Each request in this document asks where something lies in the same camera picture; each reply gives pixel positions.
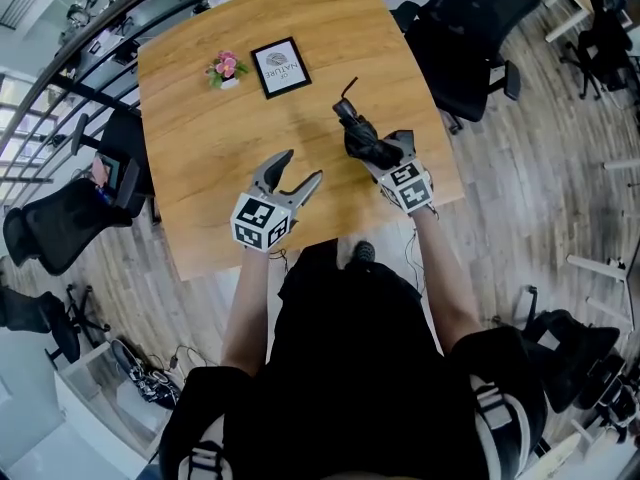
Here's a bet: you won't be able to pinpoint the black umbrella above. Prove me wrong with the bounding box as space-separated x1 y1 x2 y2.
332 76 417 170

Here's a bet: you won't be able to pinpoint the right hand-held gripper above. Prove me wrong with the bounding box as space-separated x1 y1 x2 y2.
360 128 436 216

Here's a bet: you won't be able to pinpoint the person's grey shoe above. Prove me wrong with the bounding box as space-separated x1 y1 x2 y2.
349 239 377 265

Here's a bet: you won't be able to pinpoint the white low cabinet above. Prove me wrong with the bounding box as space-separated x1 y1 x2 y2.
52 341 174 464

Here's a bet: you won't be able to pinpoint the pink flowers in white pot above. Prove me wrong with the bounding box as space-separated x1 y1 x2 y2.
204 50 250 91

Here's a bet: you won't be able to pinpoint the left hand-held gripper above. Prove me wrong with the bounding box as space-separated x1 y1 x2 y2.
229 148 324 255

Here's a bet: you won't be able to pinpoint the person's left forearm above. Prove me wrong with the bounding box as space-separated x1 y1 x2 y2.
219 246 275 378

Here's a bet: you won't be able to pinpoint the black cable with adapter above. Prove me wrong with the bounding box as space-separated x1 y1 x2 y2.
168 344 222 370

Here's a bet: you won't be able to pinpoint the black backpack with white straps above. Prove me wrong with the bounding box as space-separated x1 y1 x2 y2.
109 337 185 411

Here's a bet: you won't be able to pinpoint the black office chair with armrests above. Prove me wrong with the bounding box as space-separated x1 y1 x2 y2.
2 112 155 277

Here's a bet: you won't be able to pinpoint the wooden table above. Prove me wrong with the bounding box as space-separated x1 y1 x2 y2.
136 0 467 283

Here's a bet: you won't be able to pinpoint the black framed picture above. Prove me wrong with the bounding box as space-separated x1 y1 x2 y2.
249 36 313 101

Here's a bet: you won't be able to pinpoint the black metal railing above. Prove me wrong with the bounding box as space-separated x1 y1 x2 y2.
0 0 261 189

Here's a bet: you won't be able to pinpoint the person's black clothing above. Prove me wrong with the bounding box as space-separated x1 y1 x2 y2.
158 239 550 480

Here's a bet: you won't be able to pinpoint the black swivel office chair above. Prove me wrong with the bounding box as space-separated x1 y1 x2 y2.
558 0 640 102

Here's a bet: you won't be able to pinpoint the black bag on chair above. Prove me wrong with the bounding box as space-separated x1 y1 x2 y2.
521 309 622 415

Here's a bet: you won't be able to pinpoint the black mesh office chair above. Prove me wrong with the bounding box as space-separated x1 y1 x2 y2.
393 0 543 135

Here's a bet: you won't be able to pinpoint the person's right forearm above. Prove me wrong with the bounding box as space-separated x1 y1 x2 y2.
411 206 485 355

